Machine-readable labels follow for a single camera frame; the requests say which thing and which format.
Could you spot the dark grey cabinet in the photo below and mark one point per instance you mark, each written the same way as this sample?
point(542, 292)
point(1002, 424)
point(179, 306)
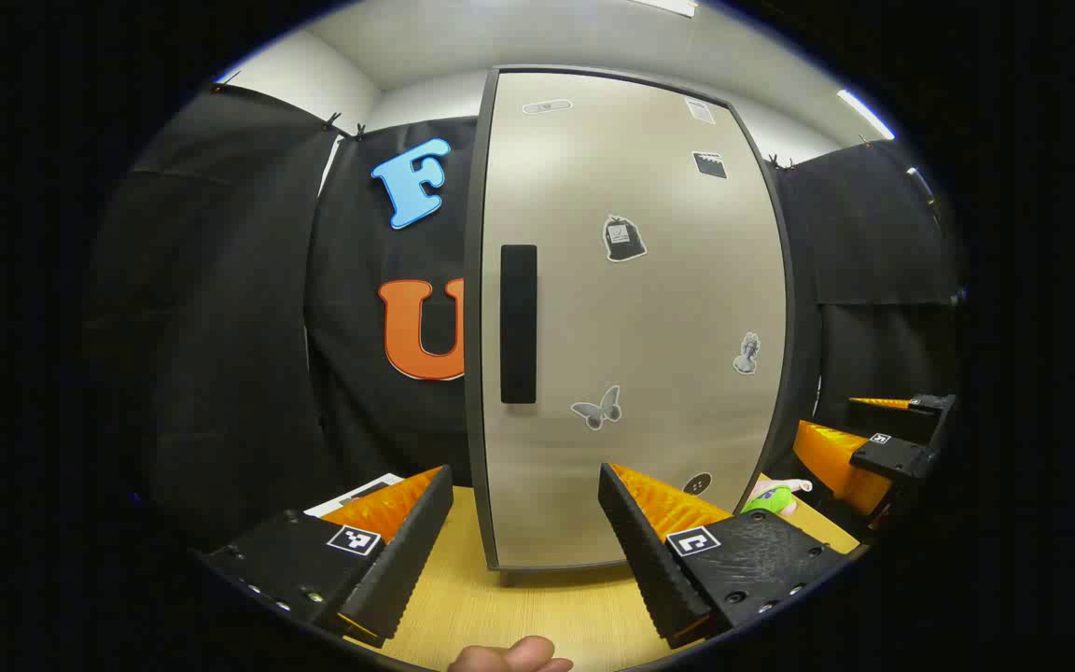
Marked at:
point(472, 373)

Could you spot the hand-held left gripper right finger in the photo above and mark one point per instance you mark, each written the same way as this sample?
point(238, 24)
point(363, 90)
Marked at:
point(645, 560)

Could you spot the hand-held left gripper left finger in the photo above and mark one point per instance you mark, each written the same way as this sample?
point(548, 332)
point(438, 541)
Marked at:
point(407, 560)

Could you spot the long ceiling light panel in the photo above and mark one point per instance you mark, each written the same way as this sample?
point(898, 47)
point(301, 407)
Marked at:
point(668, 6)

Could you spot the green and pink plush toy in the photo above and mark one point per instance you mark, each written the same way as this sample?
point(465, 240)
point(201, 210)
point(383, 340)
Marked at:
point(771, 502)

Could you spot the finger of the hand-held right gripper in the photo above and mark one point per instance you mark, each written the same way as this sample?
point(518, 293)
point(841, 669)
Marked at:
point(931, 411)
point(897, 457)

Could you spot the printed photo booklet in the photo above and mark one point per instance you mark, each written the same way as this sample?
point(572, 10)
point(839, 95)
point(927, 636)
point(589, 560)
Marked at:
point(360, 490)

